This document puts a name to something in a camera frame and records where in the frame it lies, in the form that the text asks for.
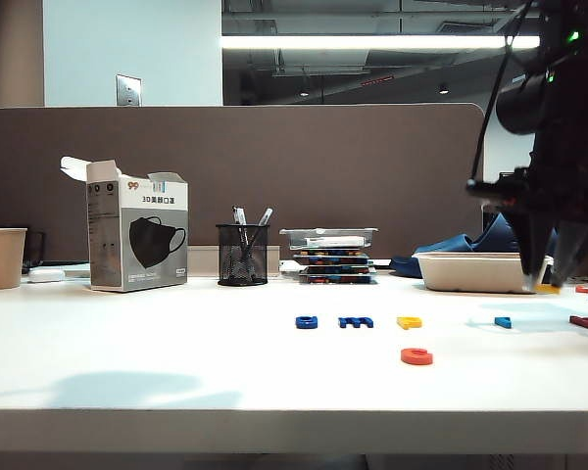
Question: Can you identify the metal wall switch plate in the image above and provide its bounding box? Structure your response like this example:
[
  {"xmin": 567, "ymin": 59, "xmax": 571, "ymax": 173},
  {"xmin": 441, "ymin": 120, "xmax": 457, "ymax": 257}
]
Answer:
[{"xmin": 116, "ymin": 74, "xmax": 144, "ymax": 108}]

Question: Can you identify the black mesh pen holder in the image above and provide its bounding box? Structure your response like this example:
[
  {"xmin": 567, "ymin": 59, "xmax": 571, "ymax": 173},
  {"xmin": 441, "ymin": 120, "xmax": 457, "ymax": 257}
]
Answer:
[{"xmin": 216, "ymin": 223, "xmax": 270, "ymax": 288}]

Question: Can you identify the clear plastic tray pack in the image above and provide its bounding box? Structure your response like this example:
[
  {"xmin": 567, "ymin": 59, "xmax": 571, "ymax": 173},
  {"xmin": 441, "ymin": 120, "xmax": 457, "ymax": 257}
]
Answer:
[{"xmin": 279, "ymin": 227, "xmax": 379, "ymax": 253}]

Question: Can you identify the grey face mask box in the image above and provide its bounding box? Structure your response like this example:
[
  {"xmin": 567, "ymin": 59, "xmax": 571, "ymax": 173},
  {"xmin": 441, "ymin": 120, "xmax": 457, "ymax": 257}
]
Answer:
[{"xmin": 61, "ymin": 156, "xmax": 189, "ymax": 294}]

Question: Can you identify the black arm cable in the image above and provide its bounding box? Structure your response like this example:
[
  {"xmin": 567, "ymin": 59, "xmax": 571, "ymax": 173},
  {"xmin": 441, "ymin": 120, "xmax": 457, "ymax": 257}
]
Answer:
[{"xmin": 468, "ymin": 0, "xmax": 538, "ymax": 186}]

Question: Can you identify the brown paper cup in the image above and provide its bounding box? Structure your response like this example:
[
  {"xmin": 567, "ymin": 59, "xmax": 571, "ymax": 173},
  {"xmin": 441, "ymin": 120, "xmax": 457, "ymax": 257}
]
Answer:
[{"xmin": 0, "ymin": 227, "xmax": 29, "ymax": 291}]

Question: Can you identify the white earbud case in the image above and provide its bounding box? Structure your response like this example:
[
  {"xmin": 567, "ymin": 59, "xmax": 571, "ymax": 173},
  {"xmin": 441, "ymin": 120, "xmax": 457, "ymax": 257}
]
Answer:
[{"xmin": 27, "ymin": 268, "xmax": 68, "ymax": 285}]

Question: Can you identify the brown desk partition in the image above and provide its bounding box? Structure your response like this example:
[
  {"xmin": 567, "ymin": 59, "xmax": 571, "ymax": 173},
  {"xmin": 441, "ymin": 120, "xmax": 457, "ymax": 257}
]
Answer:
[{"xmin": 0, "ymin": 102, "xmax": 486, "ymax": 276}]

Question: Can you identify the letter magnet blister pack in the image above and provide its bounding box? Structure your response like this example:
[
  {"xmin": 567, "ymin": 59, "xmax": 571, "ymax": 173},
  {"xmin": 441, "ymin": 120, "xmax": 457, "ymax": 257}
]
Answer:
[
  {"xmin": 298, "ymin": 274, "xmax": 379, "ymax": 287},
  {"xmin": 299, "ymin": 265, "xmax": 376, "ymax": 277},
  {"xmin": 292, "ymin": 250, "xmax": 373, "ymax": 267}
]

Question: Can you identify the beige low box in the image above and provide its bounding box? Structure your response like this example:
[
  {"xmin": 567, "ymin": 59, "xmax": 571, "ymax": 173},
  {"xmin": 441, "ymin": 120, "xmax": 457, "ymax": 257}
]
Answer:
[{"xmin": 187, "ymin": 246, "xmax": 281, "ymax": 279}]

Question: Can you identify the orange red letter c magnet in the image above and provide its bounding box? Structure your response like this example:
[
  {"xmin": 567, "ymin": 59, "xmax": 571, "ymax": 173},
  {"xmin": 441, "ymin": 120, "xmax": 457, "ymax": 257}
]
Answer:
[{"xmin": 400, "ymin": 347, "xmax": 435, "ymax": 367}]

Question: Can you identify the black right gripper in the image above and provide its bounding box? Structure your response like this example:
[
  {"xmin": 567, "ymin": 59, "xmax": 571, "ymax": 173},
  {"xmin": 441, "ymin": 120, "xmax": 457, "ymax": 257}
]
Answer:
[{"xmin": 465, "ymin": 165, "xmax": 588, "ymax": 291}]

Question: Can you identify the long ceiling light strip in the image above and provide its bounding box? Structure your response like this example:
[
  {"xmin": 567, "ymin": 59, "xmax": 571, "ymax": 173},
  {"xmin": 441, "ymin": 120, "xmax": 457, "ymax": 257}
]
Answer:
[{"xmin": 220, "ymin": 34, "xmax": 541, "ymax": 50}]

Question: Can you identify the beige oval pulp tray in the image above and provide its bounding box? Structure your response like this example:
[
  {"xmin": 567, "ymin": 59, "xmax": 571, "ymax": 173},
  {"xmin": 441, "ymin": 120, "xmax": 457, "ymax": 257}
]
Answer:
[{"xmin": 413, "ymin": 252, "xmax": 554, "ymax": 296}]

